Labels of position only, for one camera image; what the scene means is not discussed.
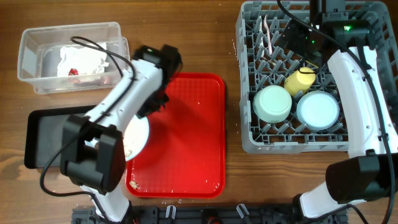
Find light blue plate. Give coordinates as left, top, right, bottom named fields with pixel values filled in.
left=98, top=113, right=149, bottom=162

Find white plastic spoon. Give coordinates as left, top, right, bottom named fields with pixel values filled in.
left=263, top=14, right=273, bottom=56

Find yellow plastic cup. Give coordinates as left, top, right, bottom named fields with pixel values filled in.
left=284, top=67, right=316, bottom=96

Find white plastic fork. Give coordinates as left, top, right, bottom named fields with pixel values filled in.
left=258, top=19, right=265, bottom=58

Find mint green bowl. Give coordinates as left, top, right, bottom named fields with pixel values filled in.
left=252, top=85, right=292, bottom=123

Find light blue bowl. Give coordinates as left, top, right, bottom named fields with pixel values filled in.
left=296, top=91, right=340, bottom=131

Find white napkin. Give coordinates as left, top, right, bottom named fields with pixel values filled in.
left=57, top=46, right=109, bottom=77

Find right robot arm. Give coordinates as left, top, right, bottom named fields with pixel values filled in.
left=279, top=18, right=397, bottom=221

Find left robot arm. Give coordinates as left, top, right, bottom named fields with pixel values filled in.
left=60, top=45, right=182, bottom=223

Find grey dishwasher rack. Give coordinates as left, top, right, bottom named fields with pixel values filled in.
left=236, top=1, right=397, bottom=154

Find red serving tray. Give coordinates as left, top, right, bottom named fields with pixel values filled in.
left=125, top=73, right=226, bottom=198

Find clear plastic bin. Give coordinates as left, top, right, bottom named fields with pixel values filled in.
left=17, top=22, right=129, bottom=94

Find small food crumb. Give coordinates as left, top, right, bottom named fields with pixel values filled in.
left=129, top=181, right=139, bottom=190

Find black tray bin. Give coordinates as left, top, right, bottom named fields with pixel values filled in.
left=24, top=105, right=94, bottom=169

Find left black cable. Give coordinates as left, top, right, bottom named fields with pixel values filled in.
left=39, top=36, right=137, bottom=223

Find black cable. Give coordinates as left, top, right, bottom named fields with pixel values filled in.
left=39, top=36, right=137, bottom=223
left=276, top=0, right=396, bottom=224

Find right black cable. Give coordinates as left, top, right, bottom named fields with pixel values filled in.
left=276, top=0, right=396, bottom=224

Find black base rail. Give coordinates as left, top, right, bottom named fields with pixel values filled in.
left=71, top=203, right=348, bottom=224

